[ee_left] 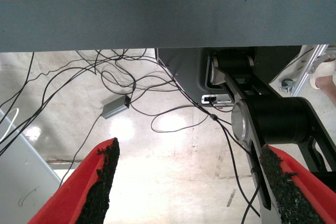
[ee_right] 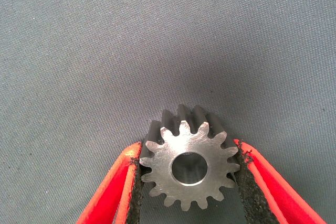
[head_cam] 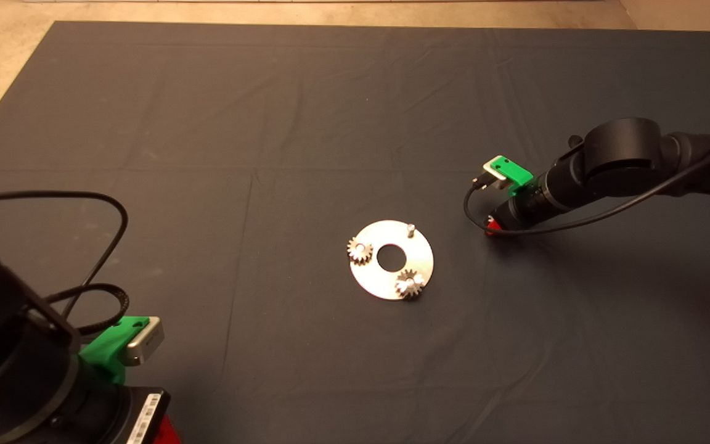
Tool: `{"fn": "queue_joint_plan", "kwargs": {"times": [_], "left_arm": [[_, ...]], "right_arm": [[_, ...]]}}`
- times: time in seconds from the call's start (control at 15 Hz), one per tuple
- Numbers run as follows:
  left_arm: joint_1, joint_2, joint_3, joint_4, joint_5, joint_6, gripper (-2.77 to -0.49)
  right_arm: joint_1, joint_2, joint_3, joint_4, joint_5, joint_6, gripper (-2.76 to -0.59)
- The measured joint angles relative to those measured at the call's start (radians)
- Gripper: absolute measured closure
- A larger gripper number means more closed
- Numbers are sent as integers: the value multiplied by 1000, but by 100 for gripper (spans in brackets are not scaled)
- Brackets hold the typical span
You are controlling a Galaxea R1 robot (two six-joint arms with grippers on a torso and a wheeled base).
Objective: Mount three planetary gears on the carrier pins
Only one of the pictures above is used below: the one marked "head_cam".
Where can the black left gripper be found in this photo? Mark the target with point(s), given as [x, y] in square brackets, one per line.
[136, 422]

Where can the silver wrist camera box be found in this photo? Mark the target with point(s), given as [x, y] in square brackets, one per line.
[145, 340]
[492, 171]

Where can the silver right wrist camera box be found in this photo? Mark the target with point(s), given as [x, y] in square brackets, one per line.
[492, 171]

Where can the green right camera mount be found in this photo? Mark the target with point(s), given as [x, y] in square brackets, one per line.
[515, 172]

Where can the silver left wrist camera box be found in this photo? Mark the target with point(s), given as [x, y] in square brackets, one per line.
[145, 340]

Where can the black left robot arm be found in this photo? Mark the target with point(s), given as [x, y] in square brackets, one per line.
[4, 370]

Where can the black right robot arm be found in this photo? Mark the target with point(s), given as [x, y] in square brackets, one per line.
[620, 151]

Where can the green left camera mount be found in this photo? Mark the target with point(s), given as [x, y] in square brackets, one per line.
[105, 350]

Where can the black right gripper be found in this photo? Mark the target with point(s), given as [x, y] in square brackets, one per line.
[512, 217]

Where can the round metal carrier plate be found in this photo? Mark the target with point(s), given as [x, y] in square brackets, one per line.
[420, 259]

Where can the dark grey table cloth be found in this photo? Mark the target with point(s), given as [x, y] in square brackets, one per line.
[269, 123]

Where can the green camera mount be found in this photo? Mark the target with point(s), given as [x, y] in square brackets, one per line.
[105, 350]
[515, 172]

